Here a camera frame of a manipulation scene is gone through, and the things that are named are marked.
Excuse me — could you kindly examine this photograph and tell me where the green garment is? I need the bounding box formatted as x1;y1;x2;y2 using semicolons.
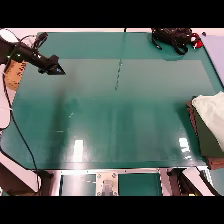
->
194;110;224;160

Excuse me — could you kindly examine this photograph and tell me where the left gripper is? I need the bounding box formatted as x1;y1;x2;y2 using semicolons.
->
37;54;67;76

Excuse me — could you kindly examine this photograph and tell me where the black cable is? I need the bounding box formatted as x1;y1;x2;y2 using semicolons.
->
1;71;42;175

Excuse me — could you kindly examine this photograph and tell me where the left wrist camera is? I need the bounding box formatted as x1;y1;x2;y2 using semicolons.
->
31;31;49;51

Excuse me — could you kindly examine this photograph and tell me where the silver frame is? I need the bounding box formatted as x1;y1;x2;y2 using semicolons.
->
39;167;215;197

